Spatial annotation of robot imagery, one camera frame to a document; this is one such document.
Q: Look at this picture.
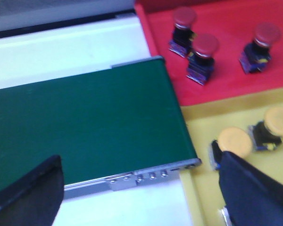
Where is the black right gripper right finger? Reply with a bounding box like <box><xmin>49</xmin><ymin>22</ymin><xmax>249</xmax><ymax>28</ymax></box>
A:
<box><xmin>219</xmin><ymin>151</ymin><xmax>283</xmax><ymax>226</ymax></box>

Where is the red push button front right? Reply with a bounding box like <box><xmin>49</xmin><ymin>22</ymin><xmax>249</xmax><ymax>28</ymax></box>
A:
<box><xmin>239</xmin><ymin>22</ymin><xmax>281</xmax><ymax>74</ymax></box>

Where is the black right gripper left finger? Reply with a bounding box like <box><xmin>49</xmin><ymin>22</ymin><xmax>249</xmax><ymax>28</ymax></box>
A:
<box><xmin>0</xmin><ymin>155</ymin><xmax>64</xmax><ymax>226</ymax></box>

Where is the green conveyor belt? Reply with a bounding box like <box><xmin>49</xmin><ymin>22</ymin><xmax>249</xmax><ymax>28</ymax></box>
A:
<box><xmin>0</xmin><ymin>56</ymin><xmax>198</xmax><ymax>191</ymax></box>

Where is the yellow tray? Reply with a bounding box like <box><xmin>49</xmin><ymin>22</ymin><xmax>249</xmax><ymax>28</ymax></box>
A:
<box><xmin>180</xmin><ymin>88</ymin><xmax>283</xmax><ymax>226</ymax></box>

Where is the yellow mushroom push button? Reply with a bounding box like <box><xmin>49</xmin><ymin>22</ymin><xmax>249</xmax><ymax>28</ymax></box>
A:
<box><xmin>248</xmin><ymin>106</ymin><xmax>283</xmax><ymax>151</ymax></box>

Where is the aluminium conveyor side rail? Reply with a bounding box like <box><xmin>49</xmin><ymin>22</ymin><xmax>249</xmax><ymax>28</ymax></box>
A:
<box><xmin>63</xmin><ymin>178</ymin><xmax>114</xmax><ymax>200</ymax></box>

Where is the red mushroom push button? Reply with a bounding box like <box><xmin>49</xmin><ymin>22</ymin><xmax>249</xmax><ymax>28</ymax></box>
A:
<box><xmin>169</xmin><ymin>6</ymin><xmax>197</xmax><ymax>58</ymax></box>

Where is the red tray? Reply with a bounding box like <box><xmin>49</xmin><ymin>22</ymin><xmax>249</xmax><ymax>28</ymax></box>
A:
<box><xmin>134</xmin><ymin>0</ymin><xmax>283</xmax><ymax>105</ymax></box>

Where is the red push button rear right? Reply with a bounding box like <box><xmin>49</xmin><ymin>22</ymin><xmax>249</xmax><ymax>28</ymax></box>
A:
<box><xmin>187</xmin><ymin>33</ymin><xmax>219</xmax><ymax>86</ymax></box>

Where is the metal conveyor end bracket right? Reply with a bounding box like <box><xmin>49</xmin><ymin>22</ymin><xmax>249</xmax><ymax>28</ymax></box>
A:
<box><xmin>104</xmin><ymin>158</ymin><xmax>202</xmax><ymax>191</ymax></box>

